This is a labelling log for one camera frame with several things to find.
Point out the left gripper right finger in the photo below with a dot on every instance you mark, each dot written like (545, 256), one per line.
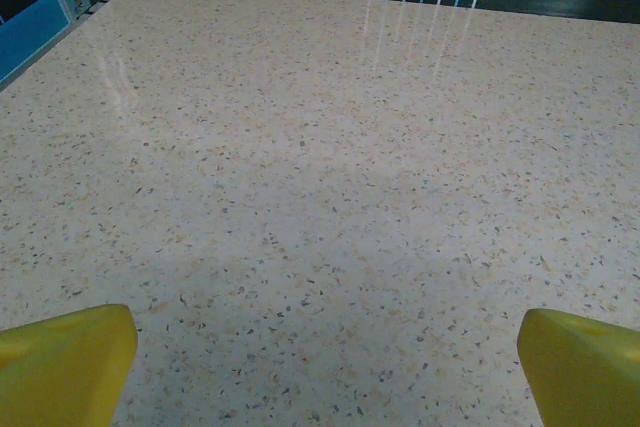
(585, 377)

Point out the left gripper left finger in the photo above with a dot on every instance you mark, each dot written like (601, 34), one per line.
(60, 372)

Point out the blue table edge strip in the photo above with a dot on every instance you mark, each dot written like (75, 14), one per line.
(30, 27)

